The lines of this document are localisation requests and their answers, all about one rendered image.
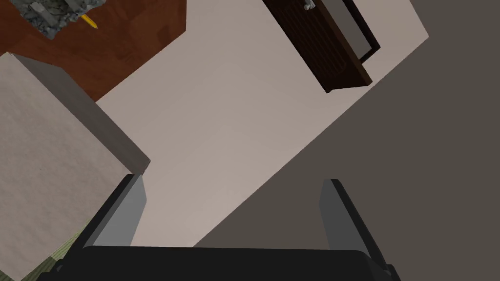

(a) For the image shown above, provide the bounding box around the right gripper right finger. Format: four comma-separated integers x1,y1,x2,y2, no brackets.
319,179,381,263

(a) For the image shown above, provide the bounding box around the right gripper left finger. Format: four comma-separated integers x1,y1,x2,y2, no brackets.
72,174,147,253

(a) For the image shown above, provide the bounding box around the pale beige cabinet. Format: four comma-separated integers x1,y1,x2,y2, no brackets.
0,52,151,281

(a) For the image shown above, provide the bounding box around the dark brown door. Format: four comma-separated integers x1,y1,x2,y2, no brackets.
262,0,381,94

